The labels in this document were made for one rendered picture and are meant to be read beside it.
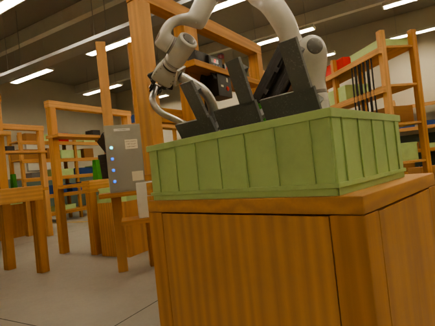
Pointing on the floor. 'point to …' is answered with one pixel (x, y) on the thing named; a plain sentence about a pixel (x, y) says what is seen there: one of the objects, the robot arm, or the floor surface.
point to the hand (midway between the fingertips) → (155, 88)
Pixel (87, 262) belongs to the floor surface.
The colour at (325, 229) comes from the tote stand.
